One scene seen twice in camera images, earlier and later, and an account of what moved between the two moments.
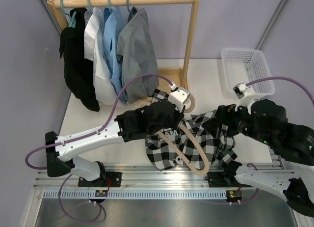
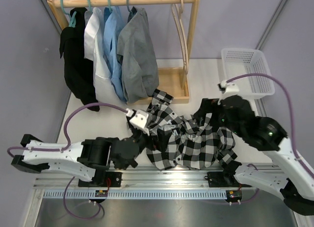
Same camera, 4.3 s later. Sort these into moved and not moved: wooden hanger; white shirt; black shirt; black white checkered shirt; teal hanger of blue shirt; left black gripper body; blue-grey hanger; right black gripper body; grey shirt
Moved: right black gripper body; left black gripper body; wooden hanger
Not moved: black shirt; teal hanger of blue shirt; black white checkered shirt; blue-grey hanger; grey shirt; white shirt
